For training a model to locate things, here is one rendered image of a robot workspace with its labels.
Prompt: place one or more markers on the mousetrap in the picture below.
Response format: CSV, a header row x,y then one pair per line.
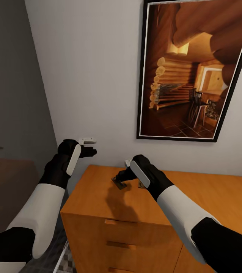
x,y
119,184
140,185

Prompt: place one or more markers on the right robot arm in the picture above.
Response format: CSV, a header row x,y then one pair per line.
x,y
202,234

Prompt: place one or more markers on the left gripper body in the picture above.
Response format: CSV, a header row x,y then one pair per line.
x,y
87,152

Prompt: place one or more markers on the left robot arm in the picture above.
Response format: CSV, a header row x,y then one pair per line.
x,y
30,233

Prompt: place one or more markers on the cabinet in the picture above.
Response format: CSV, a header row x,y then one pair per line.
x,y
125,231

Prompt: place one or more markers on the door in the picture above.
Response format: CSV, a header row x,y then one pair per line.
x,y
27,138

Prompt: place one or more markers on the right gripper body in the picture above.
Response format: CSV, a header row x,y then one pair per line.
x,y
125,176

